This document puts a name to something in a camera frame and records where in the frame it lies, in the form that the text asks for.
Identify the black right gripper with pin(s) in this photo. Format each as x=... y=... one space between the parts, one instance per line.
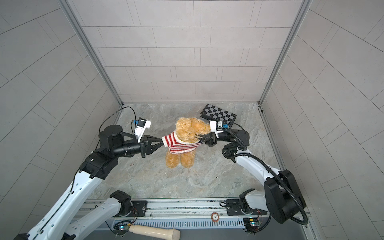
x=213 y=138

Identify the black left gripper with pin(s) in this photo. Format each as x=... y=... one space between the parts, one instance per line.
x=145 y=147

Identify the red white striped knit sweater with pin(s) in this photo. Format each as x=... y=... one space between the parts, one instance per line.
x=177 y=146

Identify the tan plush teddy bear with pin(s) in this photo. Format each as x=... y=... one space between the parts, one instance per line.
x=187 y=130

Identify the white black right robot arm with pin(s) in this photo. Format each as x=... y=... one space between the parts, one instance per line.
x=282 y=196

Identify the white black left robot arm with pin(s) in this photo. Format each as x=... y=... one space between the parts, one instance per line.
x=58 y=223

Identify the folded black chess board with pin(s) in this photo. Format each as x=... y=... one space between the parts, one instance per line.
x=213 y=113

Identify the red white poker chip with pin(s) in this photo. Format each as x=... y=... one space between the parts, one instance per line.
x=215 y=217

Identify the left green circuit board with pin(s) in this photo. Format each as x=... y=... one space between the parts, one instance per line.
x=122 y=227

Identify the green circuit board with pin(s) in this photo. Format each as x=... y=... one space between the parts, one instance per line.
x=122 y=227
x=251 y=225

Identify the right green circuit board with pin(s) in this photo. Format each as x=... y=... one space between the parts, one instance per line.
x=251 y=225

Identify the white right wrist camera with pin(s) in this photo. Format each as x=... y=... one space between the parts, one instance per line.
x=216 y=127

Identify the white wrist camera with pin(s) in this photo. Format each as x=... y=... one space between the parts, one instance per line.
x=141 y=126
x=216 y=127

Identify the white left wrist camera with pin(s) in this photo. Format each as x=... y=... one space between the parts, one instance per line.
x=141 y=126

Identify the aluminium front rail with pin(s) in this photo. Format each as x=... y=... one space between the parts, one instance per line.
x=190 y=214

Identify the beige wooden handle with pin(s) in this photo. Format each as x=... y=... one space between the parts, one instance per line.
x=164 y=234

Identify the aluminium corner frame post right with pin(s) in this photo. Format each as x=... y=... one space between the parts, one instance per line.
x=288 y=42

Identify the aluminium corner frame post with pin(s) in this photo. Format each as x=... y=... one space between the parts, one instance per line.
x=288 y=42
x=69 y=13

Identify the aluminium corner frame post left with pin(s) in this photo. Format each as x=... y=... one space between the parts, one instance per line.
x=69 y=13

